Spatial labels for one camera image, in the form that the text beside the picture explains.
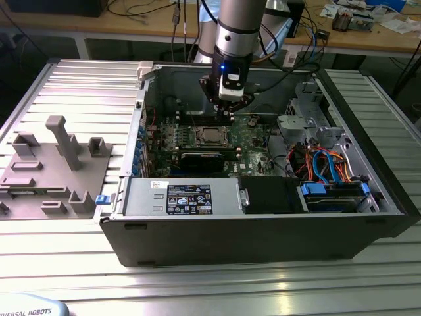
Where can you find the black and grey PC case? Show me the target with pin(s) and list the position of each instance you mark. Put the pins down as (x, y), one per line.
(230, 240)

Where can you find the wooden workbench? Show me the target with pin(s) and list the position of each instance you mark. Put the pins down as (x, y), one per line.
(138, 28)

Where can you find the green RAM stick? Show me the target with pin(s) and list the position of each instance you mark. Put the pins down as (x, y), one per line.
(21, 192)

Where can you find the grey plastic case latch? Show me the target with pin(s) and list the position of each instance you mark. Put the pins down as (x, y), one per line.
(144, 69)

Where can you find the pale blue teach pendant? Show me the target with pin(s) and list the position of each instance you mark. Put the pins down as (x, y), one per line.
(19, 301)

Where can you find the large black box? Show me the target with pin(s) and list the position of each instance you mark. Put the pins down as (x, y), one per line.
(56, 8)

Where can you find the brown CPU cooler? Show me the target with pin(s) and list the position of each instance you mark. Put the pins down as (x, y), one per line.
(340, 21)

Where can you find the green motherboard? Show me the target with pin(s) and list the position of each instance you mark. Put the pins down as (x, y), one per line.
(253, 154)

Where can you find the grey parts rack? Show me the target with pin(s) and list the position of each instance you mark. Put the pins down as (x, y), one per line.
(49, 171)

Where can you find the white papers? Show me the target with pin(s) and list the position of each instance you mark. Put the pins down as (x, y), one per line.
(398, 25)

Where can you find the black optical drive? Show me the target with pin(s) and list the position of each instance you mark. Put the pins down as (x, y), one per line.
(266, 194)

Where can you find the small black box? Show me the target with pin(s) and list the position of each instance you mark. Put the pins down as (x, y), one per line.
(323, 34)

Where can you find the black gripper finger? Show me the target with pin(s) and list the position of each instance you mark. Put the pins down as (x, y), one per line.
(208, 87)
(243, 102)

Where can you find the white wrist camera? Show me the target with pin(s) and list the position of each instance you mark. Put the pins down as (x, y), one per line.
(232, 90)

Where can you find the grey power supply unit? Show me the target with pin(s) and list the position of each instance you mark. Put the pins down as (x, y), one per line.
(141, 197)

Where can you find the silver CPU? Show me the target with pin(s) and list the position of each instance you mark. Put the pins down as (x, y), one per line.
(212, 134)

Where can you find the blue plastic case latch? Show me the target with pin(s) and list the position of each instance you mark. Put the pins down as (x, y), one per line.
(102, 199)

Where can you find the graphics card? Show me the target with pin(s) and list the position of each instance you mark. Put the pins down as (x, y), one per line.
(200, 163)

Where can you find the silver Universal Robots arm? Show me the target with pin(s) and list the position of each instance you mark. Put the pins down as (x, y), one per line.
(240, 19)

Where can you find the silver metal drive cage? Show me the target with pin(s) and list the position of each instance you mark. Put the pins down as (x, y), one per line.
(296, 121)

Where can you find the silver coin battery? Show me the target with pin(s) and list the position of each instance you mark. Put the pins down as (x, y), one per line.
(251, 122)

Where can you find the hard disk in blue carrier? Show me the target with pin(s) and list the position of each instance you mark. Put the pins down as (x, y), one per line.
(332, 201)

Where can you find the grey electronic device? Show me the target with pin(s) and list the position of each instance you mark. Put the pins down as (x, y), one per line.
(361, 23)

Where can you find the upright black box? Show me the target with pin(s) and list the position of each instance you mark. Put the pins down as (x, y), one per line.
(299, 13)

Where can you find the CPU socket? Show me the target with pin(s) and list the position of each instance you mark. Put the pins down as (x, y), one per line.
(199, 144)

